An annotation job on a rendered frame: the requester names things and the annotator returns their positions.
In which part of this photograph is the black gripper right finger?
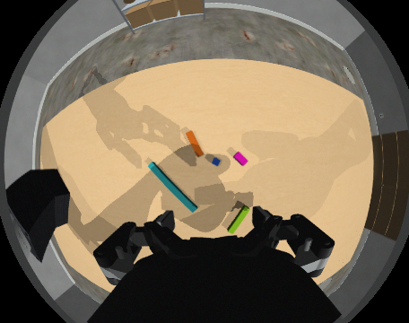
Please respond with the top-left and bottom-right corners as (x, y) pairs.
(229, 206), (335, 278)

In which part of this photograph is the orange rod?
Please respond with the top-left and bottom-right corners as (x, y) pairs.
(186, 130), (204, 157)

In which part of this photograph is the lime green rod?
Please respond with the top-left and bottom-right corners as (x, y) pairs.
(227, 205), (250, 234)

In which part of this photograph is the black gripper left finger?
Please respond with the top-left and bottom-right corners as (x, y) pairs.
(93, 210), (199, 285)

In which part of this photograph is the turquoise rod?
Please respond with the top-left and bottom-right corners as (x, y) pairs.
(148, 161), (198, 213)

